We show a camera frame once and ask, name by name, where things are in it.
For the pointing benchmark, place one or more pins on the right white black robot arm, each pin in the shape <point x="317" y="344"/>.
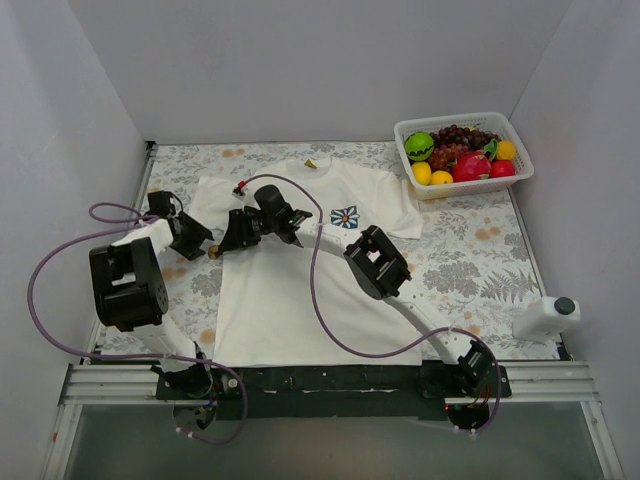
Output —
<point x="380" y="271"/>

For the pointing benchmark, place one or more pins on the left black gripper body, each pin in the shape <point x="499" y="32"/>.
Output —
<point x="186" y="232"/>

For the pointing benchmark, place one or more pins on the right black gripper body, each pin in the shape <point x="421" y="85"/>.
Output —
<point x="245" y="229"/>

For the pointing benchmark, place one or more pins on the green toy watermelon ball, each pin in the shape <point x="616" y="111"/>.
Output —
<point x="419" y="146"/>

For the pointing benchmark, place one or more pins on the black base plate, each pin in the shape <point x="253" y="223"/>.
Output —
<point x="348" y="391"/>

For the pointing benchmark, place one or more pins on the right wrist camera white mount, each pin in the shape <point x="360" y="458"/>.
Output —
<point x="240" y="191"/>

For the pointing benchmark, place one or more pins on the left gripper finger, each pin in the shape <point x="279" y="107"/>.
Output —
<point x="190" y="252"/>
<point x="192" y="232"/>

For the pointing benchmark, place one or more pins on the white plastic fruit basket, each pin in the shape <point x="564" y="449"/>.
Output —
<point x="486" y="121"/>

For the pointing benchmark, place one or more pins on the yellow orange toy fruit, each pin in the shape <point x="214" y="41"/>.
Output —
<point x="506" y="151"/>

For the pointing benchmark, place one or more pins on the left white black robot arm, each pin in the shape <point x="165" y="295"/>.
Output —
<point x="130" y="293"/>

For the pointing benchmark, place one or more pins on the dark red toy grapes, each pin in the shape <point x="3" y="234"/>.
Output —
<point x="452" y="142"/>

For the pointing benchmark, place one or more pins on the red toy apple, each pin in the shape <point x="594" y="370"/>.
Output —
<point x="502" y="168"/>

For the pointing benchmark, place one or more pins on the pink toy dragon fruit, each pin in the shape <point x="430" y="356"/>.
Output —
<point x="472" y="166"/>

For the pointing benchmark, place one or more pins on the aluminium frame rail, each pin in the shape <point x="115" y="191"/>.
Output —
<point x="109" y="385"/>

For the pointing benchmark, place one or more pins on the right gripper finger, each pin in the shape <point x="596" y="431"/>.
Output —
<point x="237" y="218"/>
<point x="246" y="237"/>

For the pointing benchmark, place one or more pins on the small round brooch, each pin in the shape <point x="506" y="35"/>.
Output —
<point x="213" y="252"/>

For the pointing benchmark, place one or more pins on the white t-shirt with daisy print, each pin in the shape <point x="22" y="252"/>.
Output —
<point x="265" y="314"/>

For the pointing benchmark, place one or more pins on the yellow toy lemon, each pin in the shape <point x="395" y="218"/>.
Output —
<point x="441" y="177"/>
<point x="422" y="172"/>

